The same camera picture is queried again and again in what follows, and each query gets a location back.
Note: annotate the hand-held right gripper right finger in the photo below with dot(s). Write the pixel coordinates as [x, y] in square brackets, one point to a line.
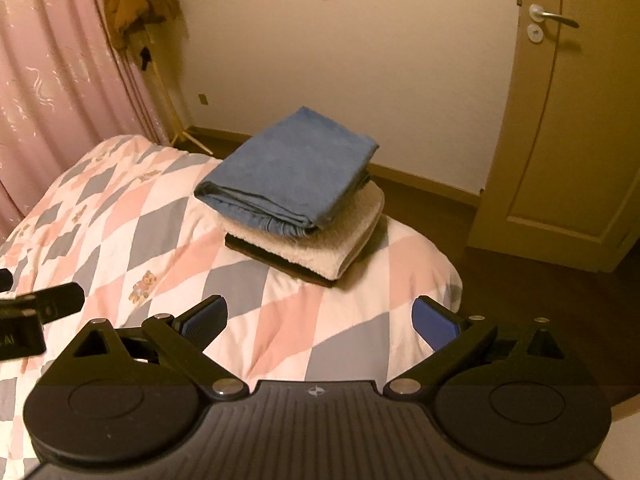
[432, 327]

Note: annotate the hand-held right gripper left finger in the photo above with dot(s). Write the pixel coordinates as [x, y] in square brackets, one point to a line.
[205, 325]

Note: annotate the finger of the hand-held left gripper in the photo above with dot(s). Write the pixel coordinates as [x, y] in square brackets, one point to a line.
[62, 300]
[4, 280]

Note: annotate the blue jeans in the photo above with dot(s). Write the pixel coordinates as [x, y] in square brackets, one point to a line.
[290, 165]

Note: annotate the dark brown folded cloth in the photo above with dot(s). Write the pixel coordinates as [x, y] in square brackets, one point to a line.
[280, 265]

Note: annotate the pink grey diamond quilt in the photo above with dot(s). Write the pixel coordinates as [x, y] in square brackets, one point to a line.
[150, 220]

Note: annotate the beige folded towel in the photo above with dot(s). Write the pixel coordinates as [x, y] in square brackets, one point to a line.
[345, 240]

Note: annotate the wooden baseboard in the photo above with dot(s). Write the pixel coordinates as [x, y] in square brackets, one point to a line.
[415, 180]

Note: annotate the pink curtain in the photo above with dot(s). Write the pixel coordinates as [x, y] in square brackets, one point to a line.
[55, 85]

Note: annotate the wooden coat rack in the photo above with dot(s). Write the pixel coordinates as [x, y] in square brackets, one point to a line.
[165, 105]

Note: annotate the beige door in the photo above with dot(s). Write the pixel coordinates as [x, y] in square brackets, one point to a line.
[570, 150]

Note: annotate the olive brown jacket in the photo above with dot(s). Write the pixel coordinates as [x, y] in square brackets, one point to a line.
[135, 5]

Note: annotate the round door lock plate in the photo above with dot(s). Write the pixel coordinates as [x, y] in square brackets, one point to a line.
[535, 33]

